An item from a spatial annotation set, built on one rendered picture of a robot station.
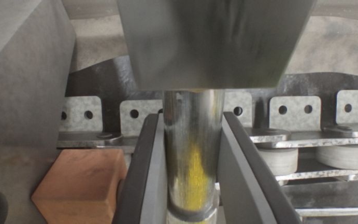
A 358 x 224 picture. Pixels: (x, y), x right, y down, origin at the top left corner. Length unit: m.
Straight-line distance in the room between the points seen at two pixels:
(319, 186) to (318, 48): 0.12
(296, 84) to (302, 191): 0.10
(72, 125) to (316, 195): 0.22
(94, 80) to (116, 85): 0.02
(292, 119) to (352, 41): 0.10
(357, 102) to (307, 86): 0.04
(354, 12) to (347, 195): 0.17
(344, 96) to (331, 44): 0.05
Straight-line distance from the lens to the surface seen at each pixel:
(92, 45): 0.20
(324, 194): 0.21
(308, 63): 0.22
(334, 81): 0.24
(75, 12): 0.21
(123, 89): 0.19
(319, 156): 0.19
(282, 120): 0.19
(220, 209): 0.17
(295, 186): 0.20
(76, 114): 0.19
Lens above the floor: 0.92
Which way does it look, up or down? 85 degrees down
